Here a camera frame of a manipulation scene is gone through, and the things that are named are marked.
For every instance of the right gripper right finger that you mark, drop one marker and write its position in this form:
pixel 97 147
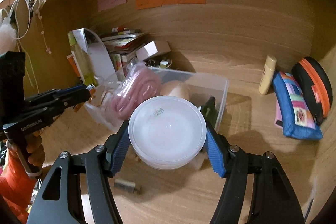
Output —
pixel 273 198

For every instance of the white fluffy pompom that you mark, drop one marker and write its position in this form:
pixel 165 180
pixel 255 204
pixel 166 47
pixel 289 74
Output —
pixel 7 38

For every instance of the cream tub with lid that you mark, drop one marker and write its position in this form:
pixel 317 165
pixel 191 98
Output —
pixel 175 88

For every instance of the blue patchwork pouch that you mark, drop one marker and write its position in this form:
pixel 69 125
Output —
pixel 297 120

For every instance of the small white cardboard box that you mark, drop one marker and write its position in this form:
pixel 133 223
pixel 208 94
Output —
pixel 152 49

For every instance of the green pump bottle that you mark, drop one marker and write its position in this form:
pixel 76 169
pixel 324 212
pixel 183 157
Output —
pixel 209 111

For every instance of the left hand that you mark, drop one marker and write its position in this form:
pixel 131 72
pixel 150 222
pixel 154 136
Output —
pixel 34 148

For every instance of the clear plastic storage bin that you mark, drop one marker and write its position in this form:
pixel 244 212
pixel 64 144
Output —
pixel 200 88

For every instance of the stack of books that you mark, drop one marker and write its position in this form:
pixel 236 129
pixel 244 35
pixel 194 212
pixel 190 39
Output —
pixel 122 46

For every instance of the black orange round case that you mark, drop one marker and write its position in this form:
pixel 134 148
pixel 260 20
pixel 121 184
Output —
pixel 315 86

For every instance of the cream yellow tube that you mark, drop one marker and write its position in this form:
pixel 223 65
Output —
pixel 268 73

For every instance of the round white plastic container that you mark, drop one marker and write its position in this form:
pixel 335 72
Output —
pixel 167 132

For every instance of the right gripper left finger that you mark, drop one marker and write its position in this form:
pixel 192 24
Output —
pixel 59 198

